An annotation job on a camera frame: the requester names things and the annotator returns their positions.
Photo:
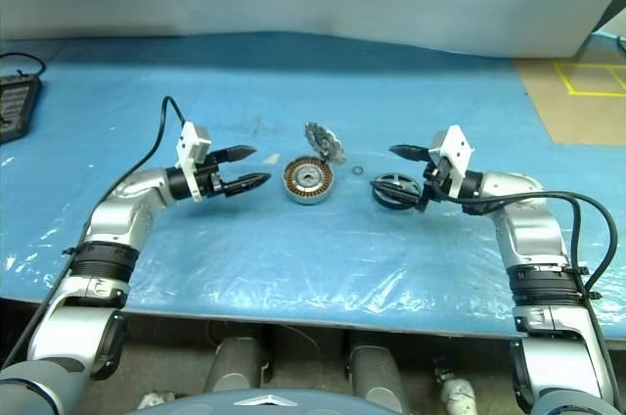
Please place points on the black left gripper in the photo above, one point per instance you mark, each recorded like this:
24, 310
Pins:
211, 181

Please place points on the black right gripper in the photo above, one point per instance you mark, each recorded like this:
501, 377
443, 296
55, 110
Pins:
435, 185

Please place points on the silver finned rotor disc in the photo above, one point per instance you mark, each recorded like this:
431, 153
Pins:
323, 143

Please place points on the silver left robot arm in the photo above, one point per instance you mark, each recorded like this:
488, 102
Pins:
117, 219

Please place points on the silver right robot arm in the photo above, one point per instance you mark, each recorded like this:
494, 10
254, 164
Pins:
533, 234

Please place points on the black spoked motor rotor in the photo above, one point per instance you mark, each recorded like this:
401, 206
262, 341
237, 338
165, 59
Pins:
381, 200

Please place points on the silver motor stator housing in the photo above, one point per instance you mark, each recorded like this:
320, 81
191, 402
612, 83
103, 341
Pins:
309, 198

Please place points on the blue plastic table sheet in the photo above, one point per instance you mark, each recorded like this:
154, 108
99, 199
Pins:
293, 258

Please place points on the white plastic fitting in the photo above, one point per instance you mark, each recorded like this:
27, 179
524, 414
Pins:
156, 400
457, 393

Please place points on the black power adapter box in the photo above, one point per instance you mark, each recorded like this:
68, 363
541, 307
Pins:
14, 111

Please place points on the grey-blue robot torso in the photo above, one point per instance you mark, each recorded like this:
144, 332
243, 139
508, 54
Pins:
264, 405

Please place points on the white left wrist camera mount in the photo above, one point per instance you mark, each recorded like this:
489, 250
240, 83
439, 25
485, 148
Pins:
193, 143

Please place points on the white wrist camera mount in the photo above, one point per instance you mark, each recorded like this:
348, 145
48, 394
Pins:
193, 143
457, 146

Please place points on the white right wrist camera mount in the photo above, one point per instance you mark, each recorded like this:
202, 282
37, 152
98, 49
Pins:
457, 146

